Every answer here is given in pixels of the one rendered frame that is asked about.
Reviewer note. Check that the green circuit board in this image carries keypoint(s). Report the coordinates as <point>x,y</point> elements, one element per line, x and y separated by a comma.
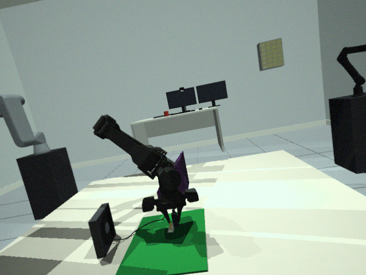
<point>160,249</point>

